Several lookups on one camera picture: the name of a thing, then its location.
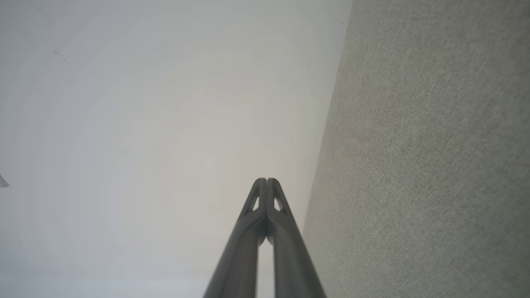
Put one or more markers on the grey fabric sofa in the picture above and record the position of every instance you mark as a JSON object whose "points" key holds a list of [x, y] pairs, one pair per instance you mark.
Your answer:
{"points": [[414, 165]]}

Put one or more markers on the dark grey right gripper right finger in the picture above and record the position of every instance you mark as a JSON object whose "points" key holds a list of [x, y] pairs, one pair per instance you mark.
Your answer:
{"points": [[294, 269]]}

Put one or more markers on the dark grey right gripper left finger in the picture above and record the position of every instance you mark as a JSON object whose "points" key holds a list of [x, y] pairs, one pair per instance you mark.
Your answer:
{"points": [[236, 269]]}

